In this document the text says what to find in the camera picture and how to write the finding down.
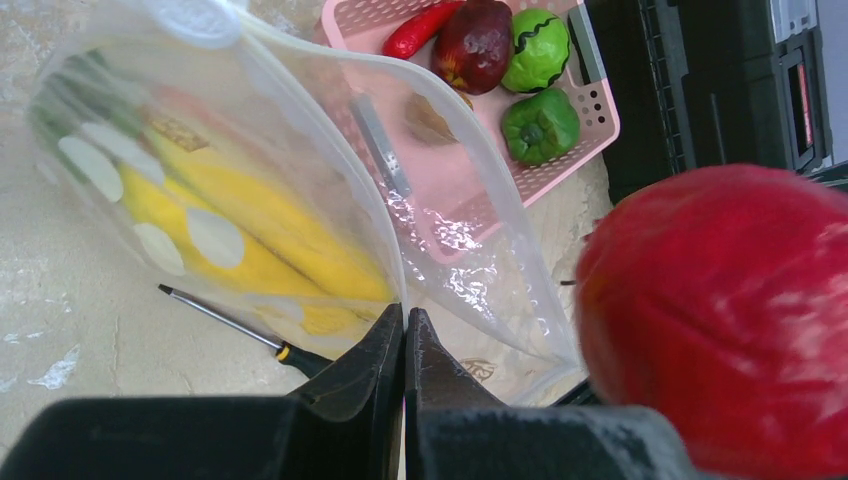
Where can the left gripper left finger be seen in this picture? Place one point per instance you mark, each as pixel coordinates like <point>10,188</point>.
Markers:
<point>345,423</point>

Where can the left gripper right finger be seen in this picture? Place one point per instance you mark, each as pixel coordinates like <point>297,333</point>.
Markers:
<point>456,429</point>

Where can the yellow toy banana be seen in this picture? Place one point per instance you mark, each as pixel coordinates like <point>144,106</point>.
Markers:
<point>232,177</point>
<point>215,249</point>

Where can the clear zip top bag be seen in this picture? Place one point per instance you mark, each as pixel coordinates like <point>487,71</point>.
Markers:
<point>303,186</point>

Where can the pink plastic basket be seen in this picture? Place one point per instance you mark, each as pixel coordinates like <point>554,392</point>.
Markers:
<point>452,206</point>

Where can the red toy pomegranate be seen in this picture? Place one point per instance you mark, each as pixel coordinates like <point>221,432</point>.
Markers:
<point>718,297</point>

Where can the green toy bell pepper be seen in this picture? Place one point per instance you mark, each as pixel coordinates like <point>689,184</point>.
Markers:
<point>541,128</point>

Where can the dark red toy apple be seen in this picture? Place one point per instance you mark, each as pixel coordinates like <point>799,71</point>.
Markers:
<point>473,51</point>

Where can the orange toy carrot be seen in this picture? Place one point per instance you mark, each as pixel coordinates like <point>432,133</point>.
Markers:
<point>119,140</point>

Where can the black yellow screwdriver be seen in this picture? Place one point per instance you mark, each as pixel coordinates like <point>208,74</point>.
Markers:
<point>308,363</point>

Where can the red toy chili pepper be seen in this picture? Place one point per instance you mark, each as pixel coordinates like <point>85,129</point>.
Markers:
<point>411,36</point>

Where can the green striped toy melon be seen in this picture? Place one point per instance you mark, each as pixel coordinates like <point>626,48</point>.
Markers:
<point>541,41</point>

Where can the black tool box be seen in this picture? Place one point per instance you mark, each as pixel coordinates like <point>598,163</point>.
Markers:
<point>703,83</point>

